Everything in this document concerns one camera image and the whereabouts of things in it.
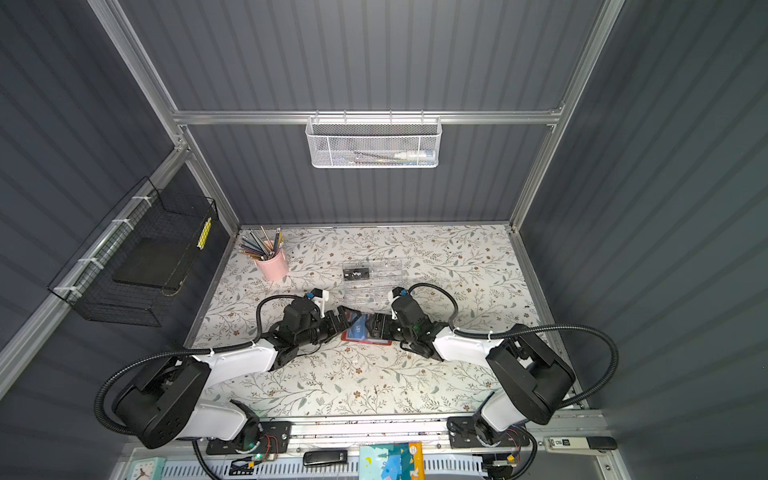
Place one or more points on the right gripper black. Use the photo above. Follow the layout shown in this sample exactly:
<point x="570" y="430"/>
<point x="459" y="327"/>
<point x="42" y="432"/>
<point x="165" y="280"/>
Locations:
<point x="387" y="325"/>

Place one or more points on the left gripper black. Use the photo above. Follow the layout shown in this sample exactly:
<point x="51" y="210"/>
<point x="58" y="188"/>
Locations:
<point x="339" y="322"/>

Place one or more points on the red leather card holder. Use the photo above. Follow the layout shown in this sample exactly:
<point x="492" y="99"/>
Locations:
<point x="357" y="332"/>

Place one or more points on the clear acrylic organizer tray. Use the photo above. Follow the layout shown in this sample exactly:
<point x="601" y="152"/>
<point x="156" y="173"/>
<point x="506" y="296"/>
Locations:
<point x="373" y="293"/>

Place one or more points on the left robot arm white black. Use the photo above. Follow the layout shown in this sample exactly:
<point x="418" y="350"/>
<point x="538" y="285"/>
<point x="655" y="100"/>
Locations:
<point x="159" y="399"/>

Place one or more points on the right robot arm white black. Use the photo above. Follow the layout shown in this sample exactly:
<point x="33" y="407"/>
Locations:
<point x="533" y="379"/>

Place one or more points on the floral table mat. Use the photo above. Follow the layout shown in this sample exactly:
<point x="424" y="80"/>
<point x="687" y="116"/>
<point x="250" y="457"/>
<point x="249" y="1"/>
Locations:
<point x="471" y="269"/>

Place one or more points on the pink pencil cup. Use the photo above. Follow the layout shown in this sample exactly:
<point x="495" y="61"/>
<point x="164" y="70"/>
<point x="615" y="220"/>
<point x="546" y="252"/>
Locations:
<point x="274" y="269"/>

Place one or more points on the colourful picture book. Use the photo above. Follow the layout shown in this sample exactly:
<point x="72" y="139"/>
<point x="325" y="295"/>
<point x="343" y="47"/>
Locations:
<point x="391" y="462"/>

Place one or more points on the black stapler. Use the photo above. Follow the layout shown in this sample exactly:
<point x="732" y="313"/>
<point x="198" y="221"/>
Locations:
<point x="324" y="457"/>

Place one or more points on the white marker in basket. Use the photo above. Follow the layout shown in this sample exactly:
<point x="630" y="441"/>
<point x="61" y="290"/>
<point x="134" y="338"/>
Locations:
<point x="416" y="156"/>

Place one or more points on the black notebook in basket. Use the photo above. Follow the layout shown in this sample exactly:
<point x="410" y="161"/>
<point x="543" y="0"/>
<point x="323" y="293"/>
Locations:
<point x="155" y="263"/>

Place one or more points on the grey white handheld device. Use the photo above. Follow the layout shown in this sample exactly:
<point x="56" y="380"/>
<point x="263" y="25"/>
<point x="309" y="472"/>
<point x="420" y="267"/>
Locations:
<point x="590" y="445"/>

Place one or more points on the small mint clock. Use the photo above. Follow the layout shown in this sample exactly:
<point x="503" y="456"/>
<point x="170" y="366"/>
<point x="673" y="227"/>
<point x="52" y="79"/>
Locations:
<point x="146" y="469"/>

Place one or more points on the white wire mesh basket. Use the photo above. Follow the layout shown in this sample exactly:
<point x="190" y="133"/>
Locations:
<point x="358" y="145"/>

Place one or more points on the black wire wall basket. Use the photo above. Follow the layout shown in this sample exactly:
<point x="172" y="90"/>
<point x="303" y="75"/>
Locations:
<point x="88" y="288"/>

